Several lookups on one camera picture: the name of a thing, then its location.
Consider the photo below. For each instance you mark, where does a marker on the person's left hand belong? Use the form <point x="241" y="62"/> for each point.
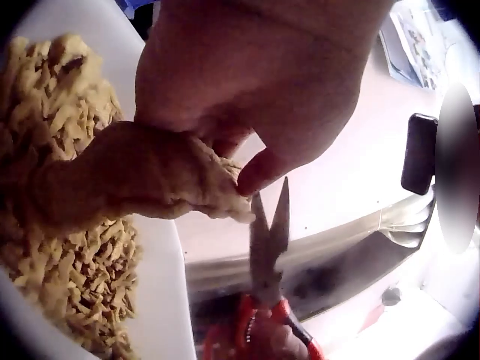
<point x="240" y="71"/>

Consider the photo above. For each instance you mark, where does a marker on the person's right hand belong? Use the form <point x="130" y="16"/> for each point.
<point x="279" y="337"/>

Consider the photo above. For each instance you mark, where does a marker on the person's right fingers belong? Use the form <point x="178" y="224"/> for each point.
<point x="279" y="337"/>

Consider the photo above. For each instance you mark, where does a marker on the person's left thumb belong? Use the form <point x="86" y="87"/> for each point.
<point x="262" y="170"/>

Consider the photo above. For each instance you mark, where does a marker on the beige tofu skin piece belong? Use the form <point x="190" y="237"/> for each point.
<point x="150" y="172"/>

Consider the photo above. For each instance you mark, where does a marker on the small grey knob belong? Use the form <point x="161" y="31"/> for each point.
<point x="390" y="297"/>

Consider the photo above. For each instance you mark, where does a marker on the printed plastic packet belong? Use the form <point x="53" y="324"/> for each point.
<point x="416" y="48"/>

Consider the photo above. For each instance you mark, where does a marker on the pile of beige cut strips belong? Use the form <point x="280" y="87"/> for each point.
<point x="75" y="270"/>

